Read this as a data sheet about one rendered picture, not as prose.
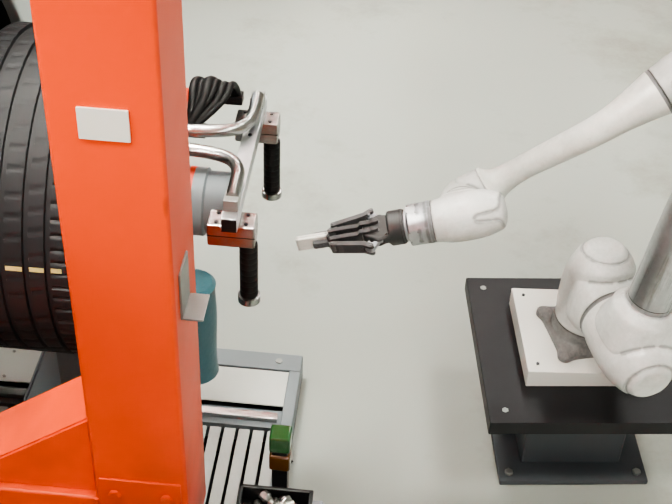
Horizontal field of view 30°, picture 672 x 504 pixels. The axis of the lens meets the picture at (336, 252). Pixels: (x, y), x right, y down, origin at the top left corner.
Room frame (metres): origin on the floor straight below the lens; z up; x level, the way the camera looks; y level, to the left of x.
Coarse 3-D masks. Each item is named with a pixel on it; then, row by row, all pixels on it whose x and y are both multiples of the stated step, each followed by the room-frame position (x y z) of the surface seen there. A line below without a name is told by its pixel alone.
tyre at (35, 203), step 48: (0, 48) 2.01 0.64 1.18; (0, 96) 1.89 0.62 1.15; (0, 144) 1.81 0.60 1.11; (48, 144) 1.81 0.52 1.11; (0, 192) 1.75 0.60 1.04; (48, 192) 1.75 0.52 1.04; (0, 240) 1.71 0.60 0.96; (48, 240) 1.71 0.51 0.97; (0, 288) 1.69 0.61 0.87; (48, 288) 1.69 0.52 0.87; (0, 336) 1.73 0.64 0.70; (48, 336) 1.70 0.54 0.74
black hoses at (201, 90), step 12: (192, 84) 2.13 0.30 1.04; (204, 84) 2.13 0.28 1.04; (216, 84) 2.13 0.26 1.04; (228, 84) 2.14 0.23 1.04; (192, 96) 2.11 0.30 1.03; (204, 96) 2.11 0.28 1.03; (216, 96) 2.11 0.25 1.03; (228, 96) 2.12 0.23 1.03; (240, 96) 2.19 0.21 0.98; (192, 108) 2.09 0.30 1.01; (204, 108) 2.09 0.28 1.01; (216, 108) 2.10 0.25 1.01; (192, 120) 2.07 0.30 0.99; (204, 120) 2.08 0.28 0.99
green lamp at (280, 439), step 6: (276, 426) 1.57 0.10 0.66; (282, 426) 1.57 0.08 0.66; (288, 426) 1.57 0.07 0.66; (270, 432) 1.56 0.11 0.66; (276, 432) 1.56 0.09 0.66; (282, 432) 1.56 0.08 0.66; (288, 432) 1.56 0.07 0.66; (270, 438) 1.54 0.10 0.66; (276, 438) 1.54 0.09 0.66; (282, 438) 1.54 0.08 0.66; (288, 438) 1.54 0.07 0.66; (270, 444) 1.54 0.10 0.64; (276, 444) 1.54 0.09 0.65; (282, 444) 1.54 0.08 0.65; (288, 444) 1.54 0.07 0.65; (270, 450) 1.54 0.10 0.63; (276, 450) 1.54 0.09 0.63; (282, 450) 1.54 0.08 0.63; (288, 450) 1.54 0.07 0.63
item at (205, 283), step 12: (204, 276) 1.89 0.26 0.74; (204, 288) 1.86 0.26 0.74; (216, 312) 1.87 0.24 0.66; (204, 324) 1.84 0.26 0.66; (216, 324) 1.87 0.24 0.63; (204, 336) 1.84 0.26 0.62; (216, 336) 1.87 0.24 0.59; (204, 348) 1.84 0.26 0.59; (216, 348) 1.87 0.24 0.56; (204, 360) 1.84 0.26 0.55; (216, 360) 1.87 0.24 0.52; (204, 372) 1.84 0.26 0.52; (216, 372) 1.86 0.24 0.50
